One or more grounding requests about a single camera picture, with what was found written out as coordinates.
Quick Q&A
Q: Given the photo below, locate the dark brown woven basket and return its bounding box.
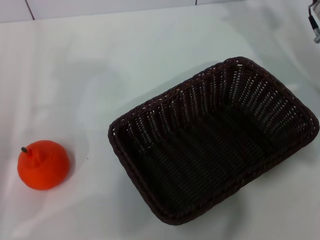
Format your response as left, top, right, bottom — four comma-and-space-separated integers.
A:
108, 56, 320, 226

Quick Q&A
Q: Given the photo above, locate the orange toy fruit with stem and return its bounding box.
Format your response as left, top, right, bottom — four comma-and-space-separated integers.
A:
17, 140, 71, 191

